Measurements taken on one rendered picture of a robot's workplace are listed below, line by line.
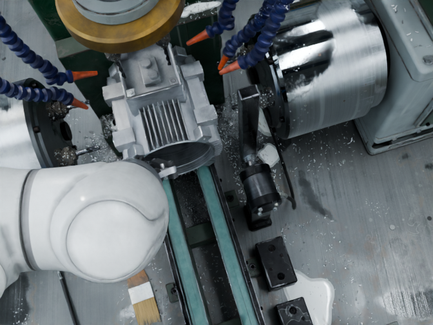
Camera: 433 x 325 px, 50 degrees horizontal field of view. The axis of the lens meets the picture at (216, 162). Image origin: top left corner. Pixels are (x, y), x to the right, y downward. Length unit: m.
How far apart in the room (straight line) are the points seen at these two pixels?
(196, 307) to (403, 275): 0.46
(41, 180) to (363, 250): 0.78
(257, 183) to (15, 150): 0.42
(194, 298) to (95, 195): 0.56
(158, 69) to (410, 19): 0.45
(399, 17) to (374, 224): 0.46
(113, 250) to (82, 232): 0.03
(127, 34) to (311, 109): 0.36
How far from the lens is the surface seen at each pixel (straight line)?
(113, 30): 0.65
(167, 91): 0.81
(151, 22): 0.64
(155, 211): 0.41
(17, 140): 0.83
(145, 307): 1.05
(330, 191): 1.10
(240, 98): 0.67
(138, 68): 0.87
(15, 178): 0.47
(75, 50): 0.89
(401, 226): 1.12
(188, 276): 0.93
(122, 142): 0.86
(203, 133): 0.82
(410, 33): 0.88
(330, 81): 0.83
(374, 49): 0.87
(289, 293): 1.04
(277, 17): 0.66
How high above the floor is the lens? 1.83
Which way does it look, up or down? 69 degrees down
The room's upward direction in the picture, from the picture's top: 9 degrees counter-clockwise
